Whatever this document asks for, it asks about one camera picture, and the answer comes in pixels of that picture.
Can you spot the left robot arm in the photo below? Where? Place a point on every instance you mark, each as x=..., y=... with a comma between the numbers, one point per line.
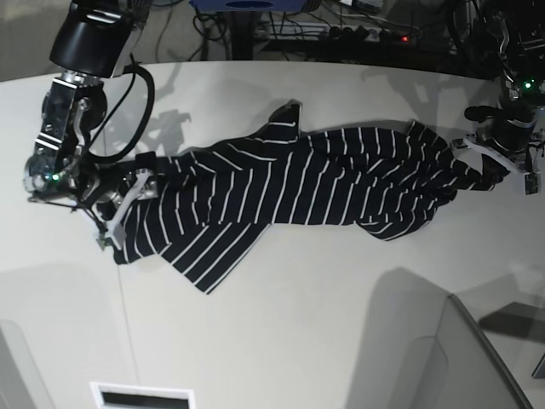
x=504, y=41

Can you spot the grey chair back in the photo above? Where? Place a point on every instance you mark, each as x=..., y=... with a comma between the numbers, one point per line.
x=421, y=348

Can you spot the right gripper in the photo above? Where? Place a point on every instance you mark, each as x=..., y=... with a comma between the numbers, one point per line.
x=107, y=187

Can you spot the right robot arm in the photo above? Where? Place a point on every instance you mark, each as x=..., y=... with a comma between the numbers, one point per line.
x=94, y=43

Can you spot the white slotted box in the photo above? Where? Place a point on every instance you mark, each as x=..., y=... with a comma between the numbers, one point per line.
x=111, y=395

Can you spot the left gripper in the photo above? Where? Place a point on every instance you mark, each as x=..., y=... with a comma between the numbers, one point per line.
x=508, y=135

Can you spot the black power strip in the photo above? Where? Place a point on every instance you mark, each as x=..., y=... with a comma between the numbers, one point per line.
x=293, y=31

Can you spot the black table leg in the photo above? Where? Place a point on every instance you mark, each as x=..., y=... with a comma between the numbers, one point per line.
x=241, y=26

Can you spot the navy white striped t-shirt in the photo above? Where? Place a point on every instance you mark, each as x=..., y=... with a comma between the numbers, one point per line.
x=214, y=203

